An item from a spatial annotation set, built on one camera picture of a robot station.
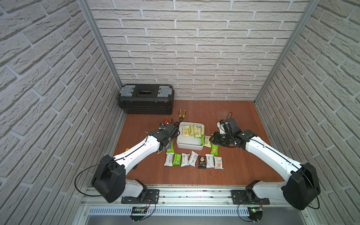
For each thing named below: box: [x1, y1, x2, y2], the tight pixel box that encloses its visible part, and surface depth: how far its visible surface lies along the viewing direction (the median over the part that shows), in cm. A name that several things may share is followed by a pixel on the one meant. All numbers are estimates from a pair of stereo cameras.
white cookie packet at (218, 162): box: [213, 156, 224, 170], surface depth 87 cm
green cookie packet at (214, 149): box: [210, 144, 219, 156], surface depth 92 cm
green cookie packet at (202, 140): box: [201, 135, 205, 146], surface depth 94 cm
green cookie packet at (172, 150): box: [166, 141, 175, 154], surface depth 91 cm
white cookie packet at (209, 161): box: [205, 153, 215, 169], surface depth 87 cm
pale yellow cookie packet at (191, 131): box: [181, 124, 202, 139], surface depth 99 cm
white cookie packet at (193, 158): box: [188, 150, 200, 168], surface depth 89 cm
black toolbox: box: [117, 83, 175, 115], surface depth 103 cm
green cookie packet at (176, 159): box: [172, 152, 182, 166], surface depth 87 cm
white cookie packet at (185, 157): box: [180, 153, 191, 167], surface depth 87 cm
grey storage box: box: [176, 121, 205, 151], surface depth 95 cm
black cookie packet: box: [197, 155, 207, 170], surface depth 87 cm
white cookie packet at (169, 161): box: [164, 152, 175, 167], surface depth 87 cm
